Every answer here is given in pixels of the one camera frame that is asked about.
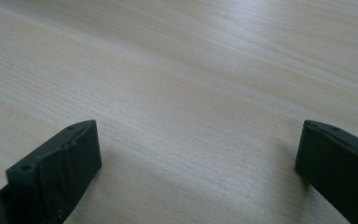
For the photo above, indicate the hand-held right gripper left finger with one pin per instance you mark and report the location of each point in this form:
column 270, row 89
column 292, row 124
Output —
column 52, row 183

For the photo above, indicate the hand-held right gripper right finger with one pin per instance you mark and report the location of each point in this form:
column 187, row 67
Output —
column 341, row 174

